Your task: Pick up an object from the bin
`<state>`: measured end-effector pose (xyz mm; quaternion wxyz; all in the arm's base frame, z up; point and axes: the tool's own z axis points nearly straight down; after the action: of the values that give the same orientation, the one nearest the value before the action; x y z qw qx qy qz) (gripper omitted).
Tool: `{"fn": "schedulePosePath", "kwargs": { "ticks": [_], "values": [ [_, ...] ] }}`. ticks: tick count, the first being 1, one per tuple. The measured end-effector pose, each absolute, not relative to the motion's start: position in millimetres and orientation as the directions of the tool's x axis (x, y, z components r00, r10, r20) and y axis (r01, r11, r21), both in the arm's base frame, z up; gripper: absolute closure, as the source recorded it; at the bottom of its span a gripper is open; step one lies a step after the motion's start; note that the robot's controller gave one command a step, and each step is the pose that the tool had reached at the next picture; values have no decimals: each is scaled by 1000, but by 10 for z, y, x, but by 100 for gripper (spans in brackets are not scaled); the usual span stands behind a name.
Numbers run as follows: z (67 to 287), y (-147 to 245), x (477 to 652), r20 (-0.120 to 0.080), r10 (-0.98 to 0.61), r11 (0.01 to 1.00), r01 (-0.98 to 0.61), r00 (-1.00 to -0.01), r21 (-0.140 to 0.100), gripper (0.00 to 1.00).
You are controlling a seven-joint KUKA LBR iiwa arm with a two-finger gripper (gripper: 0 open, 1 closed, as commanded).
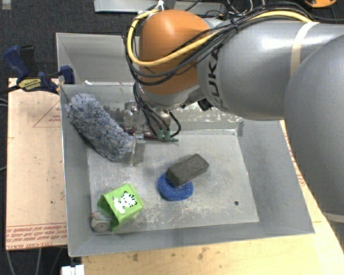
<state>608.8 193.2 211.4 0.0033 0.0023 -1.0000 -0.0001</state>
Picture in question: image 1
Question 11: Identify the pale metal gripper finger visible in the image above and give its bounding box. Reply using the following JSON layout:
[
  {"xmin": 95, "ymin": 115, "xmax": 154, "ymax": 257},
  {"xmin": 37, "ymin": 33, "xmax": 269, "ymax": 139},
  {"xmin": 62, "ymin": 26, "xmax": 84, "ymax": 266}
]
[
  {"xmin": 130, "ymin": 137, "xmax": 138, "ymax": 164},
  {"xmin": 137, "ymin": 138, "xmax": 147, "ymax": 166}
]

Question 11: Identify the blue and white fluffy duster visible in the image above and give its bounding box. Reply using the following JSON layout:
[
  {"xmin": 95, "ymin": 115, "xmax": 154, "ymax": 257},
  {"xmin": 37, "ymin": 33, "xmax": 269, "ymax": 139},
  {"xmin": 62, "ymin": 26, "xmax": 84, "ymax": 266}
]
[{"xmin": 64, "ymin": 92, "xmax": 134, "ymax": 163}]

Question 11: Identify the dark grey block sponge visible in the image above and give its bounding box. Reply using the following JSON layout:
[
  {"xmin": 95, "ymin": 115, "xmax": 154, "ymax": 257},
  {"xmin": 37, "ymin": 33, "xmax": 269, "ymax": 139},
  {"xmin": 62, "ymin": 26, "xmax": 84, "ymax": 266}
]
[{"xmin": 165, "ymin": 153, "xmax": 210, "ymax": 188}]

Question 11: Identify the blue round sponge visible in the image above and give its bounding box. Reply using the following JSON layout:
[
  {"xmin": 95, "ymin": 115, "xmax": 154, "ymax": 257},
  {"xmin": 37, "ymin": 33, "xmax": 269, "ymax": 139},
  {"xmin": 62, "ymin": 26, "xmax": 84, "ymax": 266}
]
[{"xmin": 157, "ymin": 172, "xmax": 195, "ymax": 202}]

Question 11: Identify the green cup with zebra print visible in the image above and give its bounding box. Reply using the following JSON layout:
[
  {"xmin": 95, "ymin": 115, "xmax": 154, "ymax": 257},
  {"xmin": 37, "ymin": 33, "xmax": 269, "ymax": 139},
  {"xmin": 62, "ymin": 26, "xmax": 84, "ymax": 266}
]
[{"xmin": 96, "ymin": 183, "xmax": 145, "ymax": 232}]

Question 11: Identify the grey metal bin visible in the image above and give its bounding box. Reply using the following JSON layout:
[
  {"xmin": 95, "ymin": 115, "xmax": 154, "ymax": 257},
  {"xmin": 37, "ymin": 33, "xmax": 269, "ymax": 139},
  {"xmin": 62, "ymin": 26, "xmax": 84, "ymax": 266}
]
[{"xmin": 56, "ymin": 32, "xmax": 315, "ymax": 258}]

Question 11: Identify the small grey cylinder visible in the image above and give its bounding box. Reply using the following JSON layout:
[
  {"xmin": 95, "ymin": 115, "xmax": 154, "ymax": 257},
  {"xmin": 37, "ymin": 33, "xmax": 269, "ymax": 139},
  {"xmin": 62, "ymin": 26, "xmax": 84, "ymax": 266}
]
[{"xmin": 90, "ymin": 212, "xmax": 113, "ymax": 233}]

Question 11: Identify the brown cardboard board red print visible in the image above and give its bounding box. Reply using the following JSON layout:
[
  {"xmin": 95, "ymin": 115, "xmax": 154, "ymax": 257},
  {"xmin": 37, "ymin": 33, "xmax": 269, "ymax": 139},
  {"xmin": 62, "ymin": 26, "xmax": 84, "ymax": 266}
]
[{"xmin": 5, "ymin": 77, "xmax": 68, "ymax": 251}]

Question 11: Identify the black cylinder on white bracket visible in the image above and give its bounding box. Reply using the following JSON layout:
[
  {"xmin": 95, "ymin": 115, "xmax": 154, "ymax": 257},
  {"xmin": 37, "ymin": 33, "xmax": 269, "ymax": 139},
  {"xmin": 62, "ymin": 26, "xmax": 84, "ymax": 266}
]
[{"xmin": 197, "ymin": 97, "xmax": 214, "ymax": 112}]

